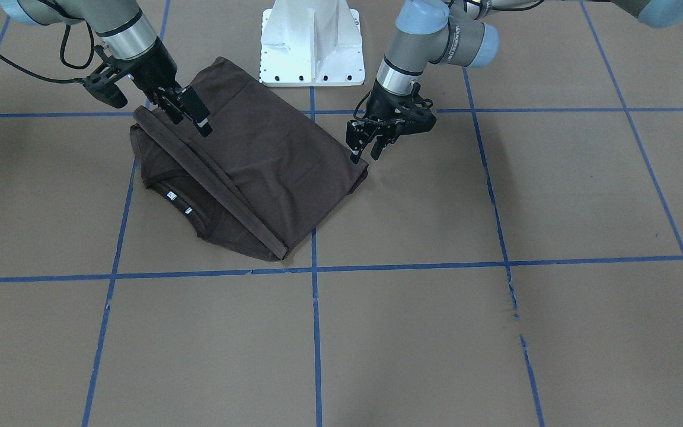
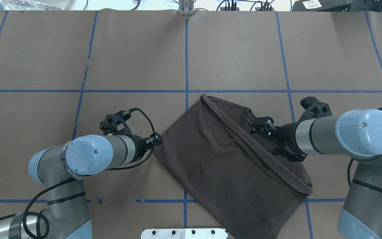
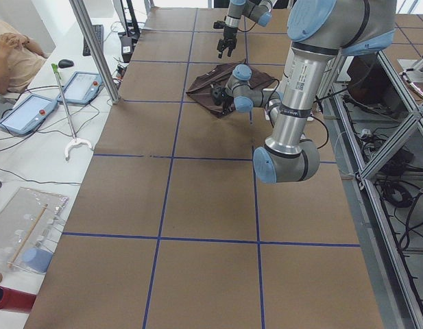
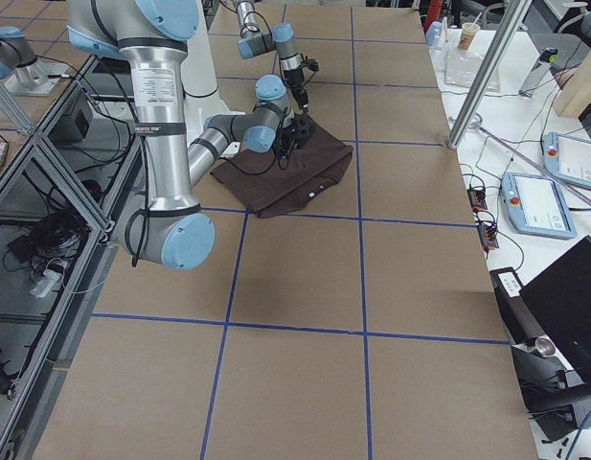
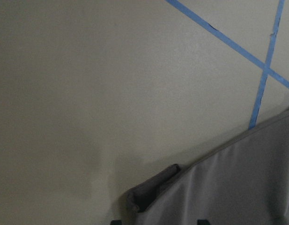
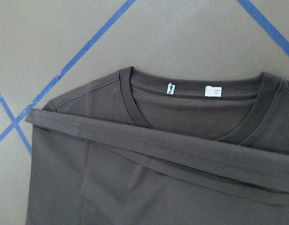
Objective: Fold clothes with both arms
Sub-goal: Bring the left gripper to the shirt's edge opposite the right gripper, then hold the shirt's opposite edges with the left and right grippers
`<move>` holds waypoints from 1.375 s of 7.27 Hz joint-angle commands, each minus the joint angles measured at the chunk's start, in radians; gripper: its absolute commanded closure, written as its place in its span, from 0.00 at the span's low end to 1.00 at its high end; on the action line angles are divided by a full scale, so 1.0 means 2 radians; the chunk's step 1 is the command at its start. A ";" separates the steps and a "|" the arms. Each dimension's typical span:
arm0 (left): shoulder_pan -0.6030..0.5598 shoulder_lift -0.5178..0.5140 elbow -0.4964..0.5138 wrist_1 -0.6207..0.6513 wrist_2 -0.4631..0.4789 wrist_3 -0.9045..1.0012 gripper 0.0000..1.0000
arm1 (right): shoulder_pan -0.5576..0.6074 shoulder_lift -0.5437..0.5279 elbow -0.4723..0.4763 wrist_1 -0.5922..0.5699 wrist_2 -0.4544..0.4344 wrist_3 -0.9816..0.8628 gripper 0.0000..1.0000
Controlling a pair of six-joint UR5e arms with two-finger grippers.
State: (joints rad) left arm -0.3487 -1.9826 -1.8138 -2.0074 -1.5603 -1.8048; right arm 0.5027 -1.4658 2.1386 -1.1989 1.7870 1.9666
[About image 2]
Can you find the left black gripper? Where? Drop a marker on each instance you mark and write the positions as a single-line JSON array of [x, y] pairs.
[[141, 145]]

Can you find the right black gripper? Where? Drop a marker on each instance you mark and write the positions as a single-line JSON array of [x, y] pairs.
[[287, 136]]

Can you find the dark brown t-shirt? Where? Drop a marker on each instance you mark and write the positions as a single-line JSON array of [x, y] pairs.
[[233, 174]]

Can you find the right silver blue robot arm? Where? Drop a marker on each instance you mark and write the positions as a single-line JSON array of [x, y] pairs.
[[356, 133]]

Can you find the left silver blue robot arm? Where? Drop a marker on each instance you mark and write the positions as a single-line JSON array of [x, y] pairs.
[[60, 211]]

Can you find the black box with label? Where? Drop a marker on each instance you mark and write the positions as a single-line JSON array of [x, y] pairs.
[[321, 5]]

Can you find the black orange connector block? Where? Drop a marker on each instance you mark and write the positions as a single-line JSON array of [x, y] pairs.
[[228, 6]]

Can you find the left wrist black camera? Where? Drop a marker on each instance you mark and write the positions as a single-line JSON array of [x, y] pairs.
[[116, 124]]

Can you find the wrist black camera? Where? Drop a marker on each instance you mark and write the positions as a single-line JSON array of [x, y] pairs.
[[313, 108], [116, 124]]

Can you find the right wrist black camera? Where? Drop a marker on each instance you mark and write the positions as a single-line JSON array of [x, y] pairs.
[[313, 108]]

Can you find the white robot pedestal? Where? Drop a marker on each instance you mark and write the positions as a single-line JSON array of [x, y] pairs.
[[185, 233]]

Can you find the aluminium frame post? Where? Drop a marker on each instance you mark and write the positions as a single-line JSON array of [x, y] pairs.
[[186, 7]]

